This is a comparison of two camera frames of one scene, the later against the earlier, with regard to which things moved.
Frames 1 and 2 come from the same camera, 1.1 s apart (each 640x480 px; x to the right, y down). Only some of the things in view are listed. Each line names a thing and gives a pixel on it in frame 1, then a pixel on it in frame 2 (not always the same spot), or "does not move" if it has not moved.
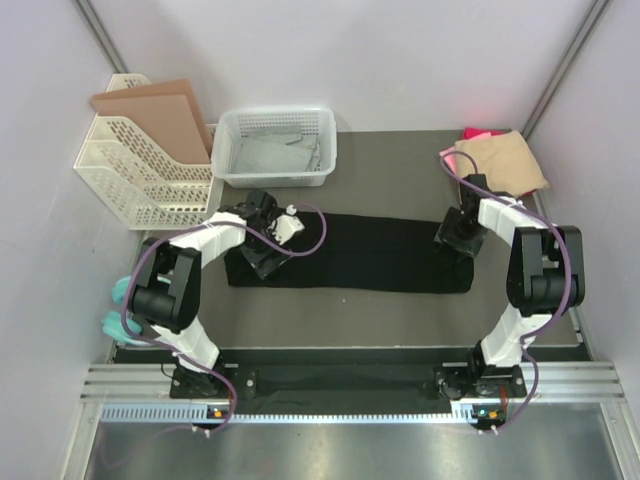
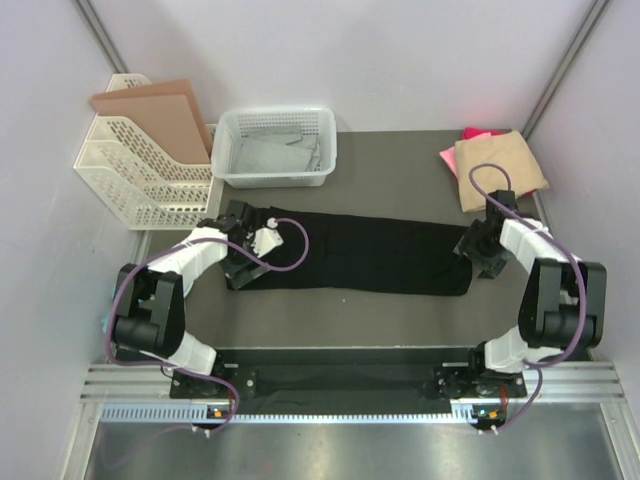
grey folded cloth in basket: (277, 149) does not move
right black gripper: (447, 234) → (491, 266)
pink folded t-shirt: (451, 159) does not move
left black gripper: (261, 263) → (237, 275)
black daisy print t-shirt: (369, 253) does not move
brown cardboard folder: (168, 115) does not move
